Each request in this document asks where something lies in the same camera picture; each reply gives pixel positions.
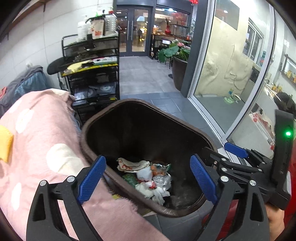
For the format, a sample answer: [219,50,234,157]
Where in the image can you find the clear plastic bag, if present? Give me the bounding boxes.
[152,174,171,191]

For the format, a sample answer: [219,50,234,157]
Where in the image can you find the white face mask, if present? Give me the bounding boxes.
[135,166,170,206]

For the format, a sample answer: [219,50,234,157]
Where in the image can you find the green white carton box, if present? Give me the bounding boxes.
[122,173,139,188]

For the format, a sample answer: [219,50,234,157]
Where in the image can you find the brown paper bag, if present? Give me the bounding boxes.
[117,158,150,173]

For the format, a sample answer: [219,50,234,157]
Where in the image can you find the dark brown trash bin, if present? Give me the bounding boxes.
[80,99,216,218]

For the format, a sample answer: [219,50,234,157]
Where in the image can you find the right hand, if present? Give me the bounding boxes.
[265,204,285,241]

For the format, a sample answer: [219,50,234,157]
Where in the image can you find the pink polka dot bedspread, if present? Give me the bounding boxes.
[1,89,166,240]

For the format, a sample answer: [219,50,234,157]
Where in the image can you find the potted green plant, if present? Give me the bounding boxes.
[158,39,191,91]

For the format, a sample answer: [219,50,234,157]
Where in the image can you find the black rolling utility cart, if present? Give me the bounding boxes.
[59,32,120,123]

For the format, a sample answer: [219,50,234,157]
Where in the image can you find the dark blue massage bed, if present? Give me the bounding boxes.
[1,65,52,117]

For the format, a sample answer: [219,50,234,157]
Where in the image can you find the glass double door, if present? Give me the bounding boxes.
[115,5,152,57]

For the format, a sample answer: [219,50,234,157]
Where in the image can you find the white bucket with red label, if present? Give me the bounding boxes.
[91,19,105,39]

